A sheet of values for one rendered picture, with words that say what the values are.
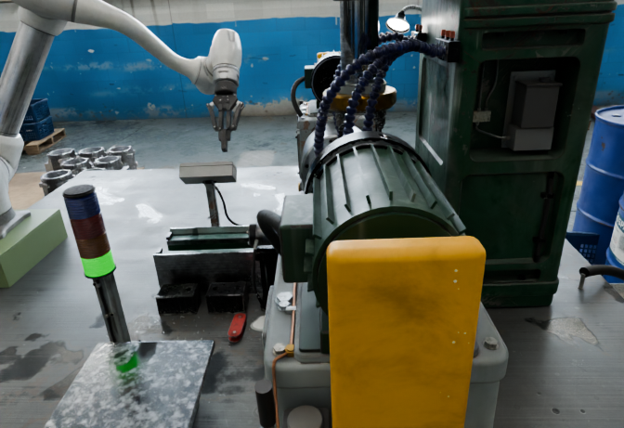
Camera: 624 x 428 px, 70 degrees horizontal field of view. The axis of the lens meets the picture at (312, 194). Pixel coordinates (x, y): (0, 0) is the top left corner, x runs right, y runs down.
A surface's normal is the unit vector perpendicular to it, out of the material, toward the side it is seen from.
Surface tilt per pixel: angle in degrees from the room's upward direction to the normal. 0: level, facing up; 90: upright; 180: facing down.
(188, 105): 90
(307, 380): 90
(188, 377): 0
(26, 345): 0
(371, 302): 90
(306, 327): 0
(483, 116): 90
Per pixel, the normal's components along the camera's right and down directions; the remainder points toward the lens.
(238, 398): -0.04, -0.92
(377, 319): 0.00, 0.39
